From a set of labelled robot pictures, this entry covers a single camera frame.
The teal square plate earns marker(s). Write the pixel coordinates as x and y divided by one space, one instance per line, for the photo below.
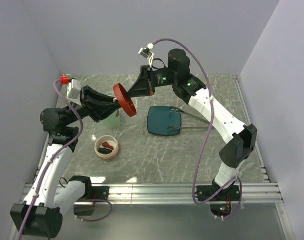
162 121

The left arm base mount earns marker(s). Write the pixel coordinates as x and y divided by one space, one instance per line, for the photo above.
85 207

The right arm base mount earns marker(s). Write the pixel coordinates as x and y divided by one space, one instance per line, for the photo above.
223 204

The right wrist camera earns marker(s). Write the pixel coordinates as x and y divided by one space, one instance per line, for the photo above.
147 53

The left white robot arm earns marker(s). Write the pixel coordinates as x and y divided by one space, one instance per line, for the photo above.
42 209

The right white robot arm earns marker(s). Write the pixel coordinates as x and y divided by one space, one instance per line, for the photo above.
239 138

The red round lid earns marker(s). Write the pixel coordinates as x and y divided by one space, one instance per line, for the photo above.
125 102

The black spiky toy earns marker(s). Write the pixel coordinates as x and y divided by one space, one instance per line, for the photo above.
104 151

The aluminium rail frame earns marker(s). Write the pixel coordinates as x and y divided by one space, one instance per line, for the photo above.
180 193

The green cylindrical lunch container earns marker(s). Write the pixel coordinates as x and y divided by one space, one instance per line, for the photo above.
113 120

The cream inner bowl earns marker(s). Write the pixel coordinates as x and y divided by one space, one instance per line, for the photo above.
112 141

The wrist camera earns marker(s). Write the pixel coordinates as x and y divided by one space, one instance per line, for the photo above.
147 53
73 91

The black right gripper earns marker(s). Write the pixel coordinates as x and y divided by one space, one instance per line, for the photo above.
144 86

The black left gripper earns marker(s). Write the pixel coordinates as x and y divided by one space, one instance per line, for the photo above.
102 104

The steel serving tongs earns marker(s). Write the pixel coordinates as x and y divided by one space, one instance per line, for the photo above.
196 123

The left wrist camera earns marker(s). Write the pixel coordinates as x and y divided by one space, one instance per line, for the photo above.
73 91

